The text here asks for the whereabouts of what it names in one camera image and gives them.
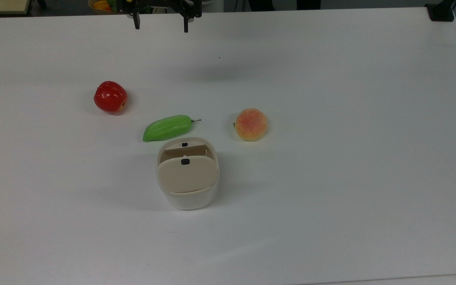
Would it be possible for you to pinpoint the black clamp camera pole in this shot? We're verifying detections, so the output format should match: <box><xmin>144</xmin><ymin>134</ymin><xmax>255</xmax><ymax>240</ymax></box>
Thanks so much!
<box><xmin>425</xmin><ymin>0</ymin><xmax>456</xmax><ymax>22</ymax></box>

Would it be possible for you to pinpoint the orange pink toy peach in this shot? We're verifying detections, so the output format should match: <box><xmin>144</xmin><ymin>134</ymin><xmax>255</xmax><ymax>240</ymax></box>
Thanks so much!
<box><xmin>234</xmin><ymin>108</ymin><xmax>268</xmax><ymax>142</ymax></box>

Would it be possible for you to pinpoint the bowl of toy fruit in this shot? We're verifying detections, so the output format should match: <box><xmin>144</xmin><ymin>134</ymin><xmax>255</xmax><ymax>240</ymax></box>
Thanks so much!
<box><xmin>88</xmin><ymin>0</ymin><xmax>118</xmax><ymax>14</ymax></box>

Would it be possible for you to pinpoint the green toy gourd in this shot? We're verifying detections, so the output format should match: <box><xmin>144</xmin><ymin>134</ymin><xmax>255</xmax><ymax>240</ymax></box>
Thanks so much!
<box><xmin>142</xmin><ymin>114</ymin><xmax>202</xmax><ymax>143</ymax></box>

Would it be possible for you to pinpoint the red toy apple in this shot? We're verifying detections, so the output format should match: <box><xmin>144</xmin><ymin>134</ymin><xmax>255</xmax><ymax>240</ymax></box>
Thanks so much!
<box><xmin>93</xmin><ymin>81</ymin><xmax>128</xmax><ymax>114</ymax></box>

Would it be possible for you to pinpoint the black chair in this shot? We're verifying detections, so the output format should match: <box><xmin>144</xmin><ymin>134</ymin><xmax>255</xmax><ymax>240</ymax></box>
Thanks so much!
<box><xmin>248</xmin><ymin>0</ymin><xmax>322</xmax><ymax>11</ymax></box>

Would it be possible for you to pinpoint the beige garbage bin with lid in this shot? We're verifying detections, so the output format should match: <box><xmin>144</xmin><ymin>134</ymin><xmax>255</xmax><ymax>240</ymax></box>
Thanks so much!
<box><xmin>156</xmin><ymin>137</ymin><xmax>220</xmax><ymax>211</ymax></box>

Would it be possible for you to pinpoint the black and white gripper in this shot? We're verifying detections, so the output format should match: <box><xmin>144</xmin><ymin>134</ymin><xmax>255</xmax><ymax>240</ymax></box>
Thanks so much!
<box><xmin>117</xmin><ymin>0</ymin><xmax>203</xmax><ymax>33</ymax></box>

